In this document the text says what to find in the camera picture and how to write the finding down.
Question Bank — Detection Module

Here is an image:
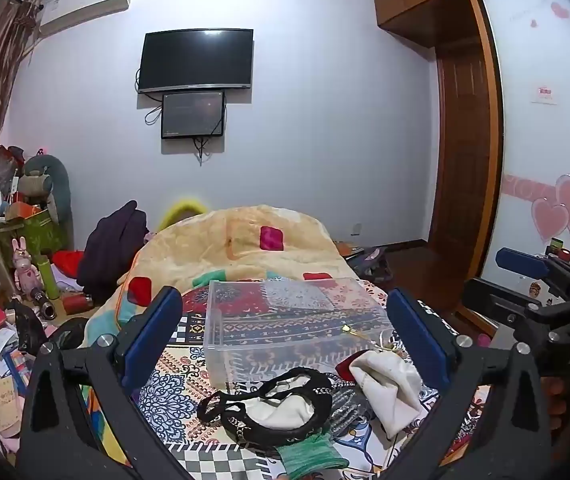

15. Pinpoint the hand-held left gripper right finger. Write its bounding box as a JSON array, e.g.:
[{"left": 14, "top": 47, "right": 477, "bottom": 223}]
[{"left": 382, "top": 287, "right": 554, "bottom": 480}]

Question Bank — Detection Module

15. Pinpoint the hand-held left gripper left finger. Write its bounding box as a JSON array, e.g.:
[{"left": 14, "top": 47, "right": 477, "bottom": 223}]
[{"left": 17, "top": 286, "right": 186, "bottom": 480}]

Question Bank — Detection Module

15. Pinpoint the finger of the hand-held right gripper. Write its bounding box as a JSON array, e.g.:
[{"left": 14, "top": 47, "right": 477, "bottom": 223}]
[
  {"left": 462, "top": 277, "right": 542, "bottom": 332},
  {"left": 495, "top": 247, "right": 570, "bottom": 302}
]

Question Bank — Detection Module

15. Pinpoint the white cloth pouch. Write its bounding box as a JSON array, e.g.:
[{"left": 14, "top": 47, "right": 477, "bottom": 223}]
[{"left": 349, "top": 349, "right": 423, "bottom": 439}]

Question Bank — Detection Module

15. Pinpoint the clear plastic storage box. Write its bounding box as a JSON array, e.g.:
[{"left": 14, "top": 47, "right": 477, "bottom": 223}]
[{"left": 203, "top": 278, "right": 396, "bottom": 392}]

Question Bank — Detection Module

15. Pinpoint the black and white garment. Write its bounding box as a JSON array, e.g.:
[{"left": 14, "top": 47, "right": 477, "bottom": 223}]
[{"left": 197, "top": 367, "right": 334, "bottom": 447}]

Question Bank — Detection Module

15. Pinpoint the green knitted sock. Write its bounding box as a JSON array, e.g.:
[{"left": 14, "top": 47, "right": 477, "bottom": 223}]
[{"left": 276, "top": 434, "right": 350, "bottom": 480}]

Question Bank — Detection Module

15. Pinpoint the person's right hand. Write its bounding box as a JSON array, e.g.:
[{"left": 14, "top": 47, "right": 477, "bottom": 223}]
[{"left": 544, "top": 375, "right": 568, "bottom": 417}]

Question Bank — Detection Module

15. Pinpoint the patterned bed sheet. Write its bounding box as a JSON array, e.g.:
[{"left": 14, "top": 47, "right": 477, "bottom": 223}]
[{"left": 82, "top": 287, "right": 490, "bottom": 480}]

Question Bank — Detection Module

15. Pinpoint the small red pouch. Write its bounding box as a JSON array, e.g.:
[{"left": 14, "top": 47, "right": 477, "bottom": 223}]
[{"left": 335, "top": 357, "right": 362, "bottom": 380}]

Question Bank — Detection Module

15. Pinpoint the red thermos bottle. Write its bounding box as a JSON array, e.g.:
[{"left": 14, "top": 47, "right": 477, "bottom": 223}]
[{"left": 62, "top": 294, "right": 94, "bottom": 314}]

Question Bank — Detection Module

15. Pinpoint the dark backpack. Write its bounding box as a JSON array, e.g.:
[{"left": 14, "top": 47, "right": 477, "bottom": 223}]
[{"left": 347, "top": 246, "right": 394, "bottom": 286}]

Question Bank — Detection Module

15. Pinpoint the grey knitted sock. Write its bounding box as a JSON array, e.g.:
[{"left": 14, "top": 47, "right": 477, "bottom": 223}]
[{"left": 326, "top": 379, "right": 372, "bottom": 438}]

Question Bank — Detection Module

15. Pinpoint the dark jacket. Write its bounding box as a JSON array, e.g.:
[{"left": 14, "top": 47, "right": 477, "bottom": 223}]
[{"left": 76, "top": 200, "right": 150, "bottom": 306}]

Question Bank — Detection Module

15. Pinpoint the black flashlight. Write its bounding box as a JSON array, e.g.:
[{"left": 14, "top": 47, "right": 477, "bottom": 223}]
[{"left": 33, "top": 289, "right": 58, "bottom": 321}]

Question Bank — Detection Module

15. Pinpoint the red cloth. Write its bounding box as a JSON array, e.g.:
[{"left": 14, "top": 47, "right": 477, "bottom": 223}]
[{"left": 52, "top": 250, "right": 86, "bottom": 278}]

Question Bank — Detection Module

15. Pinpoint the wooden room door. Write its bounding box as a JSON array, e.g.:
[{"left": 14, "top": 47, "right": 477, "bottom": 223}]
[{"left": 427, "top": 45, "right": 490, "bottom": 306}]

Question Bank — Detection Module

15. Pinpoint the green cylinder tube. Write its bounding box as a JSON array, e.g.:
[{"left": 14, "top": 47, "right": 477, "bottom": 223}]
[{"left": 39, "top": 255, "right": 58, "bottom": 301}]

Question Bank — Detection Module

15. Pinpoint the black plastic bag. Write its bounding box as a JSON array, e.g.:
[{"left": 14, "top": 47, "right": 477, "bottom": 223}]
[{"left": 9, "top": 300, "right": 48, "bottom": 356}]

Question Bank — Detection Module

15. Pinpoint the orange patchwork blanket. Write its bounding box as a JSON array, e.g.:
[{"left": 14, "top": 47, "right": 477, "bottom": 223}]
[{"left": 84, "top": 204, "right": 390, "bottom": 351}]

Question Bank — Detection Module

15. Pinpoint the yellow-green fuzzy cushion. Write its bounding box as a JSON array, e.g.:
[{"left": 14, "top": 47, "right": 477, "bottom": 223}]
[{"left": 159, "top": 198, "right": 212, "bottom": 231}]

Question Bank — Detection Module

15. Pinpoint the white heart-print wardrobe door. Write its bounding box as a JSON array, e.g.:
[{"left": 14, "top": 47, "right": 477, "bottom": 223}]
[{"left": 480, "top": 0, "right": 570, "bottom": 306}]

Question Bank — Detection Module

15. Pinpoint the pink rabbit figure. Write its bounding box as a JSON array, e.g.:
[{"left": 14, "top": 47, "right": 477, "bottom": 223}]
[{"left": 11, "top": 237, "right": 40, "bottom": 303}]

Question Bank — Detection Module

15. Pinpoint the red and white door sticker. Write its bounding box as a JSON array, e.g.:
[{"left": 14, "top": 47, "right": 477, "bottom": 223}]
[{"left": 531, "top": 84, "right": 558, "bottom": 105}]

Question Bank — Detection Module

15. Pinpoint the grey plush toy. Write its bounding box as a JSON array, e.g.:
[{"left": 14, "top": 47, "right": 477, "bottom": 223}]
[{"left": 19, "top": 153, "right": 72, "bottom": 226}]

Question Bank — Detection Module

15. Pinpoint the wooden overhead cabinet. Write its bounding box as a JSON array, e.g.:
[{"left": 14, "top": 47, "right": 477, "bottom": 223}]
[{"left": 371, "top": 0, "right": 560, "bottom": 48}]

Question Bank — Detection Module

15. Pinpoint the white air conditioner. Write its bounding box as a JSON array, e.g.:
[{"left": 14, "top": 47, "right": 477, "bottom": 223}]
[{"left": 39, "top": 0, "right": 130, "bottom": 37}]

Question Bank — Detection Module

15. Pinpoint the small black wall monitor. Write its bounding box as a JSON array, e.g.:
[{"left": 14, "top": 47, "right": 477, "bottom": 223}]
[{"left": 161, "top": 90, "right": 226, "bottom": 139}]

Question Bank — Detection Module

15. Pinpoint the large black wall television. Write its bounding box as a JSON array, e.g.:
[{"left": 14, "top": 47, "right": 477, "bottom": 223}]
[{"left": 137, "top": 28, "right": 254, "bottom": 94}]

